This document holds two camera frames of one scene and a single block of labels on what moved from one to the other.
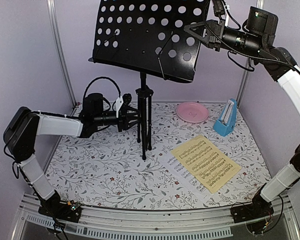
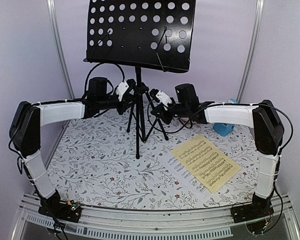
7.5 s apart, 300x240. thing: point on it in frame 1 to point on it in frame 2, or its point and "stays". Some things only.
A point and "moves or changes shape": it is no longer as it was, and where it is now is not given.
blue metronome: [225, 124] stays
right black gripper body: [251, 44] to [182, 110]
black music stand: [149, 36] moves or changes shape
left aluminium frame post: [61, 47] stays
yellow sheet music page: [209, 166] stays
